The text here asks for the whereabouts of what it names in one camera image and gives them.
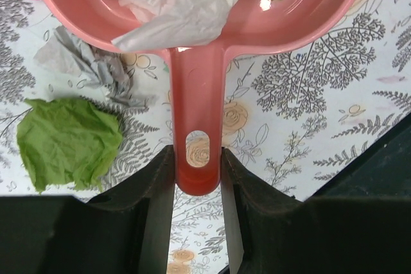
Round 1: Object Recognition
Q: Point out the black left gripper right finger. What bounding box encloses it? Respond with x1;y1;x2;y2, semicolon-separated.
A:
222;150;410;273

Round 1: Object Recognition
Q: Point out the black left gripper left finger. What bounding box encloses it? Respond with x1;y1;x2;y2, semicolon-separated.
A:
1;146;175;273

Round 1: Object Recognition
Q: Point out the green paper scrap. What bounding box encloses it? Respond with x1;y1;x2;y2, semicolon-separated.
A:
17;98;123;193

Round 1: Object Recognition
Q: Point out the pink dustpan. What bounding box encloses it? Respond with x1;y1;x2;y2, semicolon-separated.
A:
44;0;354;196

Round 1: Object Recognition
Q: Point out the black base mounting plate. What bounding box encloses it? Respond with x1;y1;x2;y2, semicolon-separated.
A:
314;115;410;198

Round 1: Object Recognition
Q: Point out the grey crumpled paper scrap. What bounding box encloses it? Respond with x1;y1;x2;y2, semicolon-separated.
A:
33;26;159;108

